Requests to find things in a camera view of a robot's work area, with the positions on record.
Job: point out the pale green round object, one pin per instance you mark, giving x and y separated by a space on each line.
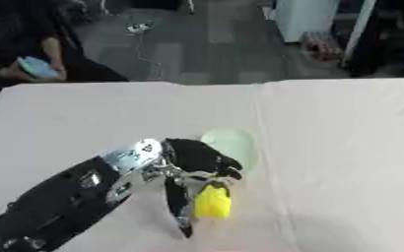
237 146

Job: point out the yellow toy block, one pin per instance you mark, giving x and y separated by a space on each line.
213 203

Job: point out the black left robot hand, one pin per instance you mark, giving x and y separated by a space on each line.
194 157

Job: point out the light blue phone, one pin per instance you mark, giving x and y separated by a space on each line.
37 67

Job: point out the person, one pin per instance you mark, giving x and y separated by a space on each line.
33 42

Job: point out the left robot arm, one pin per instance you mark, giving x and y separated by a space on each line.
67 197

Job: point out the white power strip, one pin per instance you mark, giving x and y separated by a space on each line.
139 27

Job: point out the white cabinet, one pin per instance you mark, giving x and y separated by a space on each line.
306 18

